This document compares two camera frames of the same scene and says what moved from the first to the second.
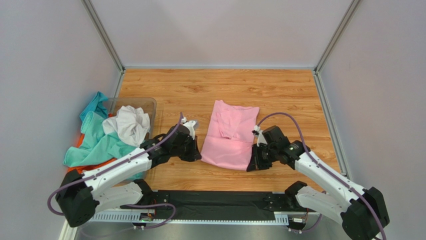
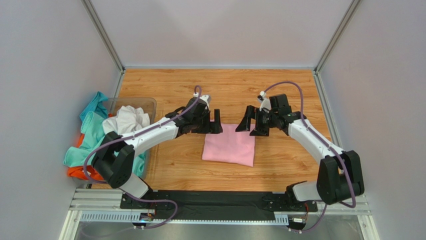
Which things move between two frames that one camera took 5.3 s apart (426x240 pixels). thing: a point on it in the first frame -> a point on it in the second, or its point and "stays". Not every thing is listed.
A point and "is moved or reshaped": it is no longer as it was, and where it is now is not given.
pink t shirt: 230,136 is moved or reshaped
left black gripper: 195,154 -> 211,127
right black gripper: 259,160 -> 261,120
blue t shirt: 96,106 stays
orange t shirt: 83,168 stays
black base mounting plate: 217,205 stays
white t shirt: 131,124 stays
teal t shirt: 95,145 stays
